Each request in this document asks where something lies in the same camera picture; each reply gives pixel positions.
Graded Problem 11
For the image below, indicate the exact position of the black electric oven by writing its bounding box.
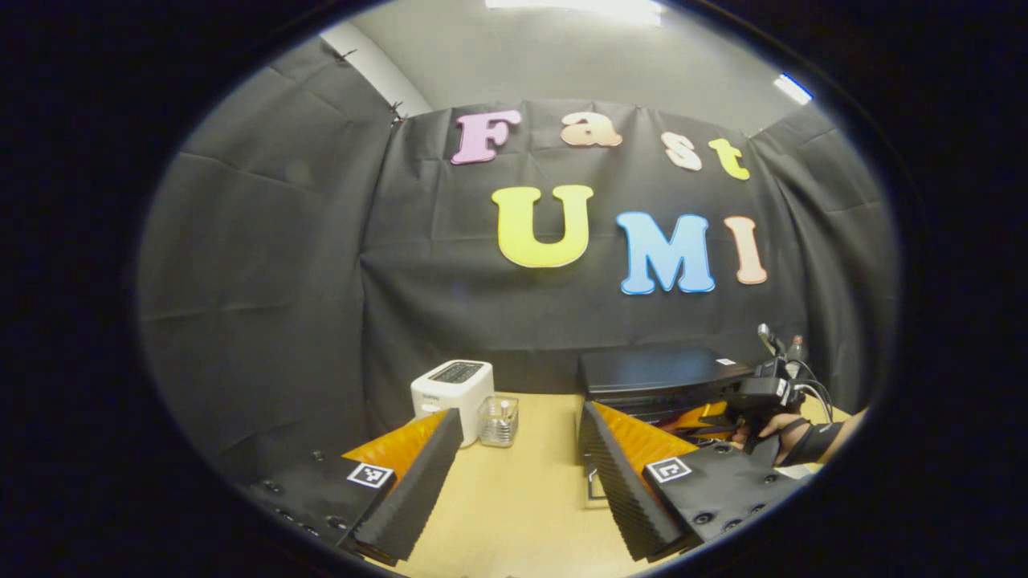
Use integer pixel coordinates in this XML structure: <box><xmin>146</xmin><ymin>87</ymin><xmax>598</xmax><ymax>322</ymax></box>
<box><xmin>577</xmin><ymin>345</ymin><xmax>756</xmax><ymax>509</ymax></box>

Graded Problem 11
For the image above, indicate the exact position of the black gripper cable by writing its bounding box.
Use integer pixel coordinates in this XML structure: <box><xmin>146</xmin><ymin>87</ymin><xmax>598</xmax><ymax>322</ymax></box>
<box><xmin>791</xmin><ymin>357</ymin><xmax>835</xmax><ymax>423</ymax></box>

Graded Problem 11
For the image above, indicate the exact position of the clear utensil holder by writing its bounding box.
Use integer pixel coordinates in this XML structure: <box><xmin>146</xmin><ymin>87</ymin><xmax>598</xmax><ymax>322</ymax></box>
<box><xmin>479</xmin><ymin>394</ymin><xmax>520</xmax><ymax>449</ymax></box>

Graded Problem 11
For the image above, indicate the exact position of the black backdrop cloth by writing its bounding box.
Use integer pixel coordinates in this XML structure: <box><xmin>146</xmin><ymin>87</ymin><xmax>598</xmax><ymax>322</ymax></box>
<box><xmin>137</xmin><ymin>36</ymin><xmax>899</xmax><ymax>482</ymax></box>

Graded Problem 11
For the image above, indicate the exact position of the small ceiling light panel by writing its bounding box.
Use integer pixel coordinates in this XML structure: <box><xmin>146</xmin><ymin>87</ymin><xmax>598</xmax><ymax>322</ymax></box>
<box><xmin>774</xmin><ymin>73</ymin><xmax>814</xmax><ymax>106</ymax></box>

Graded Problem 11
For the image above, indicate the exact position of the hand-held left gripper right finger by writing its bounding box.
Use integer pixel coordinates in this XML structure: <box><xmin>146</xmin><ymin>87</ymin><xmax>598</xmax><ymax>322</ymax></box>
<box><xmin>578</xmin><ymin>401</ymin><xmax>793</xmax><ymax>563</ymax></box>

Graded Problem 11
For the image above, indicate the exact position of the white toaster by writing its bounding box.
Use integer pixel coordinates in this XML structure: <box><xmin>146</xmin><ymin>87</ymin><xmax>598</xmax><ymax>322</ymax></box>
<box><xmin>410</xmin><ymin>360</ymin><xmax>496</xmax><ymax>426</ymax></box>

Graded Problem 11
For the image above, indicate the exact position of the large ceiling light panel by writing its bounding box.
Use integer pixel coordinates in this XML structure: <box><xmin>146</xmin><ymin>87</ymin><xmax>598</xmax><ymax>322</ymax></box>
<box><xmin>484</xmin><ymin>0</ymin><xmax>669</xmax><ymax>26</ymax></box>

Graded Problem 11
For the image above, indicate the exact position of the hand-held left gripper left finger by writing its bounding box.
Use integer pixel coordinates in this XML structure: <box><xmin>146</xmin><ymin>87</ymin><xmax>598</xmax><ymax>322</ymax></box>
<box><xmin>241</xmin><ymin>408</ymin><xmax>466</xmax><ymax>567</ymax></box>

